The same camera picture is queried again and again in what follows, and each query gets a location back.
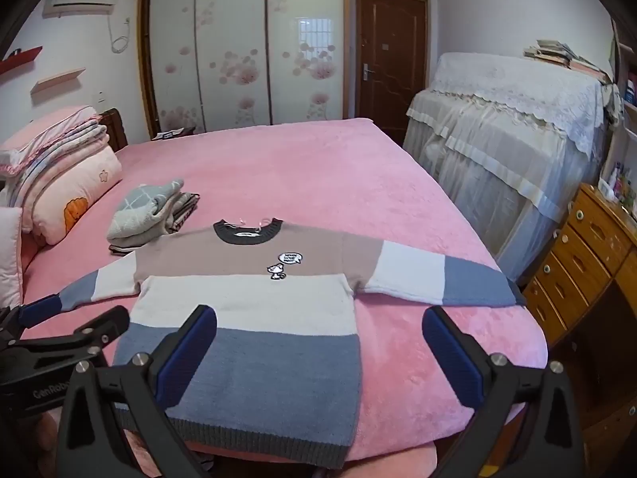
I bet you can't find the pink wall shelf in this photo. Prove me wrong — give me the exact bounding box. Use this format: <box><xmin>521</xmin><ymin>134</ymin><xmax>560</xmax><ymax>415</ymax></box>
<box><xmin>31</xmin><ymin>67</ymin><xmax>86</xmax><ymax>94</ymax></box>

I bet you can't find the red wall shelf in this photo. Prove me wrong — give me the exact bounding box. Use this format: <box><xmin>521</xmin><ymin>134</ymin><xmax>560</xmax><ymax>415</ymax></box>
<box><xmin>0</xmin><ymin>46</ymin><xmax>43</xmax><ymax>74</ymax></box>

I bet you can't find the stack of books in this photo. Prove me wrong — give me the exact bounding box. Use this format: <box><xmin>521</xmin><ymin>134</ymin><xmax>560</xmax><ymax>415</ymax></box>
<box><xmin>522</xmin><ymin>39</ymin><xmax>613</xmax><ymax>83</ymax></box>

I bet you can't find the pink fleece bed blanket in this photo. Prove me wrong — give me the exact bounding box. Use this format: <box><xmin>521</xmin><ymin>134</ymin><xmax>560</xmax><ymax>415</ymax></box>
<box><xmin>22</xmin><ymin>117</ymin><xmax>548</xmax><ymax>464</ymax></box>

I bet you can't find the group of small bottles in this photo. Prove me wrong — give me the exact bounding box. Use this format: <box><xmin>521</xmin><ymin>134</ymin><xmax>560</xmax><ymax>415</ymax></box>
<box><xmin>597</xmin><ymin>162</ymin><xmax>637</xmax><ymax>210</ymax></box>

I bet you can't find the white air conditioner cable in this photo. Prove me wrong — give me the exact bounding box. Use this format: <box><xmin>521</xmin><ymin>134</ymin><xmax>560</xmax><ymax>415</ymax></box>
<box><xmin>107</xmin><ymin>14</ymin><xmax>131</xmax><ymax>54</ymax></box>

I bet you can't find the beige folded garment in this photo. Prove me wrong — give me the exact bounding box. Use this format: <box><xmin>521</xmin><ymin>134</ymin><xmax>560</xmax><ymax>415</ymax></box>
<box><xmin>112</xmin><ymin>192</ymin><xmax>201</xmax><ymax>250</ymax></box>

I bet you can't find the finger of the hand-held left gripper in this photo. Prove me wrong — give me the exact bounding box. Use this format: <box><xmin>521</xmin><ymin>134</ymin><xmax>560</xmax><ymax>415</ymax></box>
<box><xmin>0</xmin><ymin>295</ymin><xmax>61</xmax><ymax>347</ymax></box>
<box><xmin>12</xmin><ymin>305</ymin><xmax>131</xmax><ymax>355</ymax></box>

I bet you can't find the wooden drawer cabinet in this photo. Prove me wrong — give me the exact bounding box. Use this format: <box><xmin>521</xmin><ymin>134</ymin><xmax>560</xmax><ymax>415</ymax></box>
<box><xmin>522</xmin><ymin>182</ymin><xmax>637</xmax><ymax>449</ymax></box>

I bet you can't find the pink frilled pillow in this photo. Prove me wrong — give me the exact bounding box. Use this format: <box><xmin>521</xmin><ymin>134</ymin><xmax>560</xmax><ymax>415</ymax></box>
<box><xmin>0</xmin><ymin>106</ymin><xmax>100</xmax><ymax>175</ymax></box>

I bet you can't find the floral sliding door wardrobe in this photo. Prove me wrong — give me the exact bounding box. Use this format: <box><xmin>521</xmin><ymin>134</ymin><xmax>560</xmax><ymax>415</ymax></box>
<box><xmin>137</xmin><ymin>0</ymin><xmax>349</xmax><ymax>141</ymax></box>

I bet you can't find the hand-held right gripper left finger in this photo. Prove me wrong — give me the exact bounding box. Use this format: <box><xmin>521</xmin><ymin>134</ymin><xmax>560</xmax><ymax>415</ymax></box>
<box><xmin>57</xmin><ymin>304</ymin><xmax>219</xmax><ymax>478</ymax></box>

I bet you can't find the small white embroidered pillow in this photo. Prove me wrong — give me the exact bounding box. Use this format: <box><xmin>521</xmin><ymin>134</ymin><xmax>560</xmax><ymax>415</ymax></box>
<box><xmin>0</xmin><ymin>206</ymin><xmax>25</xmax><ymax>310</ymax></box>

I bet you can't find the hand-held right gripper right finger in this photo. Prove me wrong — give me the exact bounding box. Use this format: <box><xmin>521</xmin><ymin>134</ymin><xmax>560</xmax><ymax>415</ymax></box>
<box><xmin>422</xmin><ymin>305</ymin><xmax>585</xmax><ymax>478</ymax></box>

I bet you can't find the brown wooden door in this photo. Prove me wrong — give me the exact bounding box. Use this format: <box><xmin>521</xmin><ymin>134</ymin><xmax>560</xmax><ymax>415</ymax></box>
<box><xmin>354</xmin><ymin>0</ymin><xmax>430</xmax><ymax>135</ymax></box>

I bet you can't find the dark wooden headboard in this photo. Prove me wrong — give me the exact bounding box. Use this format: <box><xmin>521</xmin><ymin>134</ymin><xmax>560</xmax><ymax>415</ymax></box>
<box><xmin>98</xmin><ymin>108</ymin><xmax>129</xmax><ymax>153</ymax></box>

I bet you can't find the colour-block striped knit sweater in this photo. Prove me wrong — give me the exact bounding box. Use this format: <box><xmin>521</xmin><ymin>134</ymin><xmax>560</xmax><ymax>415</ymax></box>
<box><xmin>56</xmin><ymin>217</ymin><xmax>528</xmax><ymax>470</ymax></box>

